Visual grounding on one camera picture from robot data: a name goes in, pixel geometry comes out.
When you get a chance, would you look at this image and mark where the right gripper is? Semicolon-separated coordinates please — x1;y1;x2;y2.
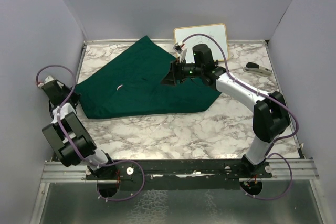
160;57;203;87

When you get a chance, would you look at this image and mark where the green surgical cloth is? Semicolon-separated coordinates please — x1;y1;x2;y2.
75;36;220;120

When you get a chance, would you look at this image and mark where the white board with frame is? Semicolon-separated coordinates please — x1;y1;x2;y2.
174;23;229;63

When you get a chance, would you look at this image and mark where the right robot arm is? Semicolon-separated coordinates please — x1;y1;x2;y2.
161;44;290;177

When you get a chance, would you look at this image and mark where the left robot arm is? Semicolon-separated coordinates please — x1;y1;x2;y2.
38;76;119;179

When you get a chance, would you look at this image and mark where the black grey stapler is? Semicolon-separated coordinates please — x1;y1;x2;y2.
243;62;272;77

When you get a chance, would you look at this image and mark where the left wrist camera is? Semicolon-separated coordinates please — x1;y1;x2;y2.
43;76;55;85

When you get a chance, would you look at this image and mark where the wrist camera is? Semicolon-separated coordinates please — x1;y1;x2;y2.
43;76;55;85
173;41;187;63

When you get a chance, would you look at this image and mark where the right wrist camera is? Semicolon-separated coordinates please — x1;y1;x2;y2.
173;41;187;63

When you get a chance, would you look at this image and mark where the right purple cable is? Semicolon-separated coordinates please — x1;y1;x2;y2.
181;34;301;200

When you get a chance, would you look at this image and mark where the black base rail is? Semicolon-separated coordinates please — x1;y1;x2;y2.
86;159;272;191

